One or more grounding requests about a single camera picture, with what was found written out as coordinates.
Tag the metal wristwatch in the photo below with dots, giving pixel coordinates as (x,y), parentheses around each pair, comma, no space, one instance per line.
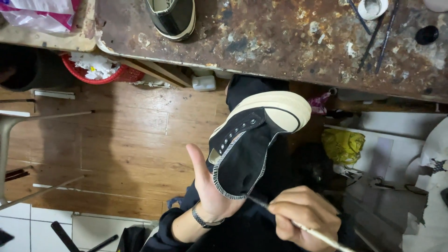
(204,218)

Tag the person's left hand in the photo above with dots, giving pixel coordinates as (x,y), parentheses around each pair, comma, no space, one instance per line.
(210,192)

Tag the black cream-soled sneaker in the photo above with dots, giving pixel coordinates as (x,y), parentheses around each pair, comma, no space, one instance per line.
(252,140)

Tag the red basket with paper scraps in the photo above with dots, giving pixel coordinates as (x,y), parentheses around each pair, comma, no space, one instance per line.
(96,70)

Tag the white and pink plastic bag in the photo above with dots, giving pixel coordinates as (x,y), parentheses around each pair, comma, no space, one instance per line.
(38,14)

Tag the white round paint dish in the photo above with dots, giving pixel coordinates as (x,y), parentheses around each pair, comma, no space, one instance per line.
(372,7)

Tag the wooden side table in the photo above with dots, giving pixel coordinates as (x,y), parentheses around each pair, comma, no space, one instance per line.
(45,38)

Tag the white plastic bottle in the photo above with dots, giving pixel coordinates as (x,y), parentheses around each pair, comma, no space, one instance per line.
(203,83)

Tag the black bag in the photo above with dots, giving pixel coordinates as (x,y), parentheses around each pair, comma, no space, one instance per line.
(132,239)

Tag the dark thin paintbrush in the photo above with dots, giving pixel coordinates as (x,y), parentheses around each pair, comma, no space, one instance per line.
(386,38)
(371,43)
(359,17)

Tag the person's right hand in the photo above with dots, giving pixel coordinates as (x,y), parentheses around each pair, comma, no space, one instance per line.
(304,217)

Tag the black rod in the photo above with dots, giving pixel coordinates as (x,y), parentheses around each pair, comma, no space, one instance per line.
(64,236)

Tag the black round cap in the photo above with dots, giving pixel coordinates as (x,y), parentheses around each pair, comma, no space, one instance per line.
(426,35)

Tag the metal-legged stool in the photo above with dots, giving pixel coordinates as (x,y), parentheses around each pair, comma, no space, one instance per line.
(21,120)

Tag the dark green sneaker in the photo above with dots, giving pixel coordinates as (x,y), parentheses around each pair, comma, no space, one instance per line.
(173,17)

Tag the person's right fingers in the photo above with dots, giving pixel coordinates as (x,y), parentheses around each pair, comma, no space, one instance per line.
(285,217)

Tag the white flat board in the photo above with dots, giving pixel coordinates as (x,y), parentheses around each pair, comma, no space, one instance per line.
(388,154)

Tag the stained brown work table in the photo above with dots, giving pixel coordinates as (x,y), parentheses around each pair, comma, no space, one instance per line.
(280,45)

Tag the yellow plastic bag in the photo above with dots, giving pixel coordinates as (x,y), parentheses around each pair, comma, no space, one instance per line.
(342,145)

